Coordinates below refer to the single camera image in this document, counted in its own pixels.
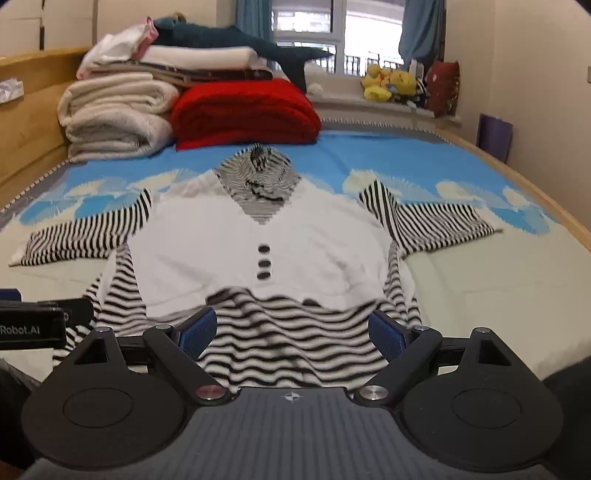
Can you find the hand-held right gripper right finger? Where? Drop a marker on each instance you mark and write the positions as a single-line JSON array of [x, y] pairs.
[[388, 334]]

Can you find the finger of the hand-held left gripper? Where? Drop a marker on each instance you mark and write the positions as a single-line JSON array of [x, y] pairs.
[[76, 310]]

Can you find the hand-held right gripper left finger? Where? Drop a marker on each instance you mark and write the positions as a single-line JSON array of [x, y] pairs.
[[199, 331]]

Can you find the black white striped shirt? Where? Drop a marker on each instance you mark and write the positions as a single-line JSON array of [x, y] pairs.
[[207, 240]]

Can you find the blue printed bedsheet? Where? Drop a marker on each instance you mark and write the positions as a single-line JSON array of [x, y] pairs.
[[485, 286]]

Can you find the white folded blanket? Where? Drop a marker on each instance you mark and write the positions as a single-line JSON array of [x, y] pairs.
[[115, 94], [115, 136]]

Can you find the red folded blanket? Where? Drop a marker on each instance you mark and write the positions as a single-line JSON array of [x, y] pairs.
[[244, 110]]

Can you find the purple board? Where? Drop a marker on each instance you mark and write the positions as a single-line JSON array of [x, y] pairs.
[[495, 136]]

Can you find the tissue pack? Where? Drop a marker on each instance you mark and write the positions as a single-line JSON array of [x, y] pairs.
[[10, 90]]

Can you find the white windowsill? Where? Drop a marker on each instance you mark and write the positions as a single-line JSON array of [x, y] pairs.
[[341, 99]]

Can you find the yellow plush toy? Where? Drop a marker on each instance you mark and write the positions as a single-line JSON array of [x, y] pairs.
[[375, 78], [405, 82]]

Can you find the red cushion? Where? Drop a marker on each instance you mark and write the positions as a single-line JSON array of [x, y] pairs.
[[443, 85]]

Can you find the dark patterned folded quilt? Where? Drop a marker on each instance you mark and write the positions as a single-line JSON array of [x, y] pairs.
[[184, 76]]

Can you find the pink white cloth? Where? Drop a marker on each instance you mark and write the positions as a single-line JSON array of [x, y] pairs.
[[120, 46]]

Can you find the white folded sheet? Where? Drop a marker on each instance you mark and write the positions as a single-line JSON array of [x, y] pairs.
[[198, 55]]

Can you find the dark teal shark plush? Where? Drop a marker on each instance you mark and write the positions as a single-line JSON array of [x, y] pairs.
[[217, 34]]

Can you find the blue curtain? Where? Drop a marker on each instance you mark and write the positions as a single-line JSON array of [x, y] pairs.
[[422, 32], [253, 18]]

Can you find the window with railing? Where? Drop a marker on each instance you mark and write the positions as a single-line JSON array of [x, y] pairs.
[[369, 27]]

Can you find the wooden bed frame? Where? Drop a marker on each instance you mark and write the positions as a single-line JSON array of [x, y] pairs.
[[27, 138]]

